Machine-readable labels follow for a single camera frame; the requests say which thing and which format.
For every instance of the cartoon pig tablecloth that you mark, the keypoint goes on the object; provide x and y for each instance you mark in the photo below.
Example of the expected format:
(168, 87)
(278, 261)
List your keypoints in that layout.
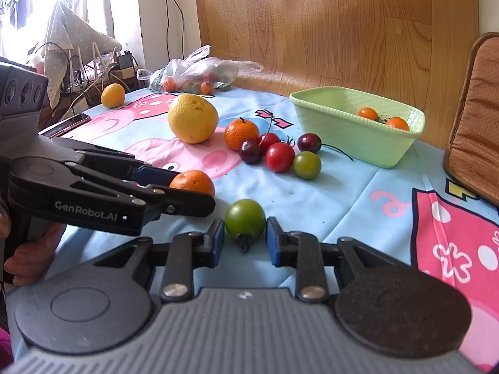
(245, 318)

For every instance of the small orange mandarin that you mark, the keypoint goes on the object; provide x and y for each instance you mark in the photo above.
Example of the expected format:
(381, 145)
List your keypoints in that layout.
(368, 113)

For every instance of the wooden headboard panel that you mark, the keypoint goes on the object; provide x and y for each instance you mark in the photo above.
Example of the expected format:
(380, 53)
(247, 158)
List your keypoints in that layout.
(413, 51)

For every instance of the light green plastic basket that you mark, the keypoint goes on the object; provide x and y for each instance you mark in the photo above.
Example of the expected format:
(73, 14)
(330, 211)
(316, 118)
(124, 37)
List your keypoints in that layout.
(331, 112)

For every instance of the dark red cherry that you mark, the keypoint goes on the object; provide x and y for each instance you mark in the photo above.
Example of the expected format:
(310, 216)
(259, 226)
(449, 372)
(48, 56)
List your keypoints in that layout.
(267, 139)

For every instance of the small yellow lemon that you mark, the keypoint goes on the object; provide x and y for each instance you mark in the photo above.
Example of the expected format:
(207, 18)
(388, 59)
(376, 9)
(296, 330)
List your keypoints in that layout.
(113, 96)

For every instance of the dark purple plum cherry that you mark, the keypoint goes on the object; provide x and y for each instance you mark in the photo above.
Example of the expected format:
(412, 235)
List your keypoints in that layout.
(309, 142)

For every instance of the large yellow grapefruit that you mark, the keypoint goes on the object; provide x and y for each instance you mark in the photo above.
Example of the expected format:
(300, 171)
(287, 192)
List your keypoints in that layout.
(192, 118)

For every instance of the orange cherry tomato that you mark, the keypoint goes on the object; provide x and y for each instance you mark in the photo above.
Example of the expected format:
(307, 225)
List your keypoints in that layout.
(398, 123)

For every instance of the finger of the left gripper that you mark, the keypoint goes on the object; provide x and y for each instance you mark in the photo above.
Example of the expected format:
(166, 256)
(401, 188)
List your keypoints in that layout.
(183, 204)
(149, 175)

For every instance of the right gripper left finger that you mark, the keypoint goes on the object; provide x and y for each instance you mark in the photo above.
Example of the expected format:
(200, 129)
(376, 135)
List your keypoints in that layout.
(187, 252)

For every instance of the olive green tomato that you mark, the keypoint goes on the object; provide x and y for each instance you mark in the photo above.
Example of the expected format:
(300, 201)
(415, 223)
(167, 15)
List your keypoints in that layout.
(307, 165)

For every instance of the left human hand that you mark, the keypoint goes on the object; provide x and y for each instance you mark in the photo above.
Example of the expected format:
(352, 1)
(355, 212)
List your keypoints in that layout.
(32, 259)

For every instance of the orange mandarin with stem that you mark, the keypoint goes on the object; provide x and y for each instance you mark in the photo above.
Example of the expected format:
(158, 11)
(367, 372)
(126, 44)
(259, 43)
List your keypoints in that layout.
(238, 131)

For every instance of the clear plastic fruit bag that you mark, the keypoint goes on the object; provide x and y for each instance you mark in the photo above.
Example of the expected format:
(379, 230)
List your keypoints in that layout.
(198, 68)

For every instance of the red cherry tomato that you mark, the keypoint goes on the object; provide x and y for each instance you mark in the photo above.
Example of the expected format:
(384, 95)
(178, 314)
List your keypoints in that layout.
(279, 157)

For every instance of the brown seat cushion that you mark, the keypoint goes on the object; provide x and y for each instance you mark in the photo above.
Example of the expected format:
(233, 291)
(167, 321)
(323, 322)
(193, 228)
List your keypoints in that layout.
(471, 156)

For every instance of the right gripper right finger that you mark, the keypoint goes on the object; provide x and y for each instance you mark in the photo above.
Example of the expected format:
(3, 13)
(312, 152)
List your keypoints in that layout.
(301, 251)

